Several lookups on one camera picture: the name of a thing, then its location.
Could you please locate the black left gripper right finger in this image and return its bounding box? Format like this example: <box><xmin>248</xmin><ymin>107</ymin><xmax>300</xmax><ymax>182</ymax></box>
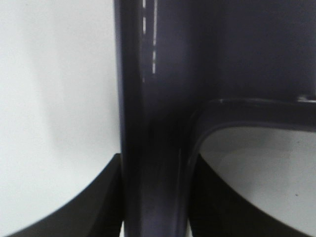
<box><xmin>188</xmin><ymin>154</ymin><xmax>307</xmax><ymax>237</ymax></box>

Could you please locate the purple plastic dustpan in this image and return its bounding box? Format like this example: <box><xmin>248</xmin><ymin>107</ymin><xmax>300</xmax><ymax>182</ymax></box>
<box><xmin>114</xmin><ymin>0</ymin><xmax>316</xmax><ymax>237</ymax></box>

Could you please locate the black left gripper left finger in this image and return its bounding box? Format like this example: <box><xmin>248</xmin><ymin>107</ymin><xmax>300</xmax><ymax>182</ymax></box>
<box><xmin>13</xmin><ymin>154</ymin><xmax>123</xmax><ymax>237</ymax></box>

